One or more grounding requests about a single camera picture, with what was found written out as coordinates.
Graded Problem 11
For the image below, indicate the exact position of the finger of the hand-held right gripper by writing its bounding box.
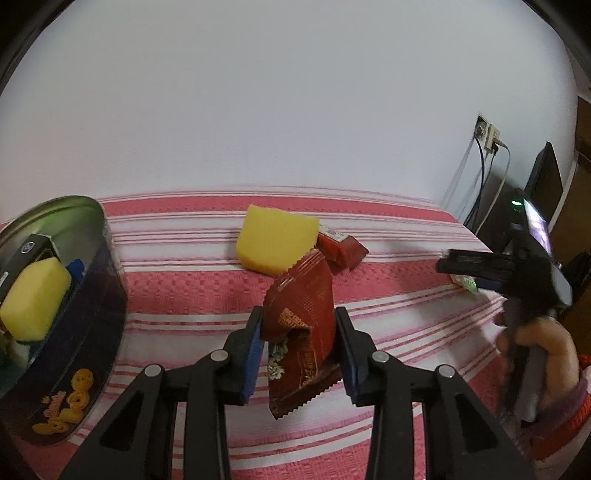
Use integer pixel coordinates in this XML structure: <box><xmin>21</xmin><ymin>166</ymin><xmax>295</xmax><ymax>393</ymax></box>
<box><xmin>443</xmin><ymin>248</ymin><xmax>513</xmax><ymax>264</ymax></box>
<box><xmin>435</xmin><ymin>259</ymin><xmax>511</xmax><ymax>292</ymax></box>

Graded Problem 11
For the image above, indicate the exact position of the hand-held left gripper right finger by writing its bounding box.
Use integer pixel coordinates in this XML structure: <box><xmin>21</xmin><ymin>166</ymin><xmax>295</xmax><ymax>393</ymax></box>
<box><xmin>333</xmin><ymin>306</ymin><xmax>536</xmax><ymax>480</ymax></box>

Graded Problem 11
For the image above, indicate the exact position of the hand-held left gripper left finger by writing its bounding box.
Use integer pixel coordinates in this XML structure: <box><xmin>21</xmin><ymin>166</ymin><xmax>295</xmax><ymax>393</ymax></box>
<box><xmin>58</xmin><ymin>305</ymin><xmax>266</xmax><ymax>480</ymax></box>

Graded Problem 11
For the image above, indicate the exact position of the green white small packet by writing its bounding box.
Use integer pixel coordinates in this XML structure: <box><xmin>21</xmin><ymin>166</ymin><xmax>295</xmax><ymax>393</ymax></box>
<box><xmin>450</xmin><ymin>273</ymin><xmax>478</xmax><ymax>295</ymax></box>

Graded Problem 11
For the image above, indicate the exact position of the red snack packet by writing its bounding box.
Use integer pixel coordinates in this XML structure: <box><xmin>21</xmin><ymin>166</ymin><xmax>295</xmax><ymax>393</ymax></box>
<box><xmin>316</xmin><ymin>225</ymin><xmax>370</xmax><ymax>273</ymax></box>
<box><xmin>263</xmin><ymin>249</ymin><xmax>343</xmax><ymax>421</ymax></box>

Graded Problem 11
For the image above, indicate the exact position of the round metal tin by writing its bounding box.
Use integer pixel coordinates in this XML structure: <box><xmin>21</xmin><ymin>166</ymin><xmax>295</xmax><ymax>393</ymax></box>
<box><xmin>0</xmin><ymin>195</ymin><xmax>129</xmax><ymax>448</ymax></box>

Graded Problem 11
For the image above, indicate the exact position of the small yellow sponge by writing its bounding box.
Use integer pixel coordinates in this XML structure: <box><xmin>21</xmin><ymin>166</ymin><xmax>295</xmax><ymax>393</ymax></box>
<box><xmin>0</xmin><ymin>257</ymin><xmax>72</xmax><ymax>343</ymax></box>

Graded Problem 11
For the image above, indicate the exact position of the small black box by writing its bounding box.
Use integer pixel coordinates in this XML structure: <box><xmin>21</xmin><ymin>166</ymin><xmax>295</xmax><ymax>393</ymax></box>
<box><xmin>0</xmin><ymin>233</ymin><xmax>63</xmax><ymax>301</ymax></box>

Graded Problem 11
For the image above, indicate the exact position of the person's right forearm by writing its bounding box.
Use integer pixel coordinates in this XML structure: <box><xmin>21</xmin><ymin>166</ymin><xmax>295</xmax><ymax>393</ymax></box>
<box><xmin>499</xmin><ymin>353</ymin><xmax>591</xmax><ymax>467</ymax></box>

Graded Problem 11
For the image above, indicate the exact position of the person's right hand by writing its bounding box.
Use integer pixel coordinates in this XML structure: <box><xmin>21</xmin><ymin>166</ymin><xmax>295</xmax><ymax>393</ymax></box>
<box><xmin>496</xmin><ymin>318</ymin><xmax>581</xmax><ymax>412</ymax></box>

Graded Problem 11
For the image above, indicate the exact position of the red striped tablecloth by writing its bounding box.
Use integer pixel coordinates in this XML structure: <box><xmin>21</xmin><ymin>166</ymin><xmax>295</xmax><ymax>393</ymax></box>
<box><xmin>0</xmin><ymin>186</ymin><xmax>536</xmax><ymax>480</ymax></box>

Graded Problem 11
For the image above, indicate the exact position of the black monitor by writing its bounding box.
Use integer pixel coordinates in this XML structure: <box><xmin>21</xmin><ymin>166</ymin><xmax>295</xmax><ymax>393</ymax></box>
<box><xmin>524</xmin><ymin>141</ymin><xmax>565</xmax><ymax>222</ymax></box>

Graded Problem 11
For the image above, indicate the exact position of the brown wooden cabinet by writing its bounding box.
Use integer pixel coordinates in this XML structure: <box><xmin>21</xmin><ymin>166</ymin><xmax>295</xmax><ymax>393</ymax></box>
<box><xmin>549</xmin><ymin>90</ymin><xmax>591</xmax><ymax>356</ymax></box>

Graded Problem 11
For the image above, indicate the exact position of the large yellow sponge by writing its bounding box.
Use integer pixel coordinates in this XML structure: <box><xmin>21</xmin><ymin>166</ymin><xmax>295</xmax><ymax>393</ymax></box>
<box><xmin>235</xmin><ymin>204</ymin><xmax>320</xmax><ymax>274</ymax></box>

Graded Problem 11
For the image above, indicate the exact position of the blue fuzzy cloth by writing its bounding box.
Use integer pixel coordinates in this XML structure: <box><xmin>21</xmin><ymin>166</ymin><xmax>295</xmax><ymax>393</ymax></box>
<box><xmin>65</xmin><ymin>258</ymin><xmax>88</xmax><ymax>289</ymax></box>

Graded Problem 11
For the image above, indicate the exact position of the black cable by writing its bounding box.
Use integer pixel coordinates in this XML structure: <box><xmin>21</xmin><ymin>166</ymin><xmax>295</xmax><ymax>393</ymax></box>
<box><xmin>464</xmin><ymin>138</ymin><xmax>485</xmax><ymax>227</ymax></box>

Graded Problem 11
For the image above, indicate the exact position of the grey cable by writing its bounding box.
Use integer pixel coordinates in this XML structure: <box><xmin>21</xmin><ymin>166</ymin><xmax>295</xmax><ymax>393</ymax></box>
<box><xmin>475</xmin><ymin>143</ymin><xmax>511</xmax><ymax>236</ymax></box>

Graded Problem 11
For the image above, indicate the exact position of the wall socket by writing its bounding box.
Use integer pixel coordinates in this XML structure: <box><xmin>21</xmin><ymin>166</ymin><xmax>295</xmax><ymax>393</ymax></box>
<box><xmin>475</xmin><ymin>113</ymin><xmax>504</xmax><ymax>153</ymax></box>

